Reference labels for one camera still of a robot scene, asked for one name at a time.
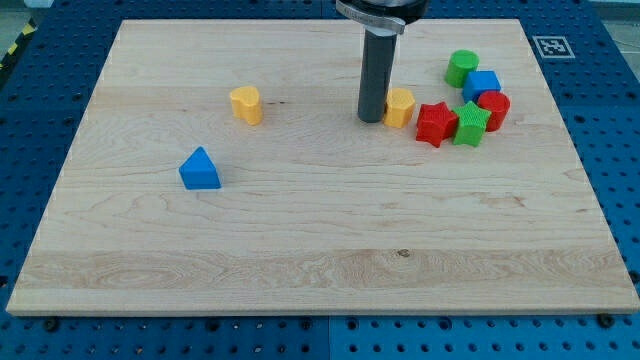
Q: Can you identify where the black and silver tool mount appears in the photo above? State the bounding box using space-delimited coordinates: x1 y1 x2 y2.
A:
335 0 430 35

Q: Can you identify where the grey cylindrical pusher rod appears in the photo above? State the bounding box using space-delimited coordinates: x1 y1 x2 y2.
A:
357 28 397 123

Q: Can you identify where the yellow heart block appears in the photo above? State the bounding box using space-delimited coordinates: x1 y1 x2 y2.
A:
230 86 263 126

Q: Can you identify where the yellow hexagon block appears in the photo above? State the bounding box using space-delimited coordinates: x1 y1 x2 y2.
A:
383 88 416 128

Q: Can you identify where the green cylinder block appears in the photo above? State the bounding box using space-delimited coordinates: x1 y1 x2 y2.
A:
444 49 480 88

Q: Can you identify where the red star block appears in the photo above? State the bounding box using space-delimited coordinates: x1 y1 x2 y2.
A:
415 102 459 148

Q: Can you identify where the blue cube block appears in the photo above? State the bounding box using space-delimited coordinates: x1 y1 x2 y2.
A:
462 70 502 102

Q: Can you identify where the green star block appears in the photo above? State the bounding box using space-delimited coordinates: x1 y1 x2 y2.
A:
453 101 491 147

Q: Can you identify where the red cylinder block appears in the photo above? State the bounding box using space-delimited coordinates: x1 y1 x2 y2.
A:
477 90 511 132

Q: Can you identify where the white fiducial marker tag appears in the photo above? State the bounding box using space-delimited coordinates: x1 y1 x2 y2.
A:
533 35 575 59

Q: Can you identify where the wooden board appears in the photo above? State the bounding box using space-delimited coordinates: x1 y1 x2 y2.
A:
7 19 639 317

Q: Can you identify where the blue triangle block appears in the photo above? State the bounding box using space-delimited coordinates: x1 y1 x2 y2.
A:
178 147 222 190

